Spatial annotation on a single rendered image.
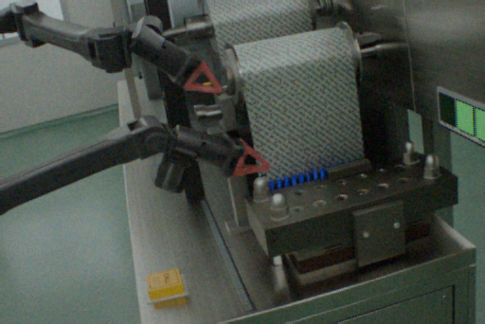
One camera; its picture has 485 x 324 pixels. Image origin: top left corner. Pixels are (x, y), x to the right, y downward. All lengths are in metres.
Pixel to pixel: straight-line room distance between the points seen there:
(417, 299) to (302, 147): 0.39
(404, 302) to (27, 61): 6.02
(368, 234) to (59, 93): 5.94
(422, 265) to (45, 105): 6.05
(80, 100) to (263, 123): 5.71
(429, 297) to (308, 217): 0.31
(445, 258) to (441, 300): 0.10
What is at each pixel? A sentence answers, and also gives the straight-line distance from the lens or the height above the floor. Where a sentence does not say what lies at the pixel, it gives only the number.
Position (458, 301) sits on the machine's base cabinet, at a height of 0.78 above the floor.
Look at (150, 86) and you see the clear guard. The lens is 2.21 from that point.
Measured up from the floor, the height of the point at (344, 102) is 1.16.
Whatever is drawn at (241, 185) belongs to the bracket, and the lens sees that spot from 1.32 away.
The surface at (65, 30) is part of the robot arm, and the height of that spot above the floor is 1.41.
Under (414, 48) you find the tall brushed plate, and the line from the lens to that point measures 1.17.
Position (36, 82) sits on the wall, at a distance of 6.85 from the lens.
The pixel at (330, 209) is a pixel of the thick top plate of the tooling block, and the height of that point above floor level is 1.03.
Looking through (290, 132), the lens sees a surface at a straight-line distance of 1.23.
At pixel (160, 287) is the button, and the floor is 0.92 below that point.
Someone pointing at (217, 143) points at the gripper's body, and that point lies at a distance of 1.18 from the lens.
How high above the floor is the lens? 1.51
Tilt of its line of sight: 20 degrees down
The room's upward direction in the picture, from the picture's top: 10 degrees counter-clockwise
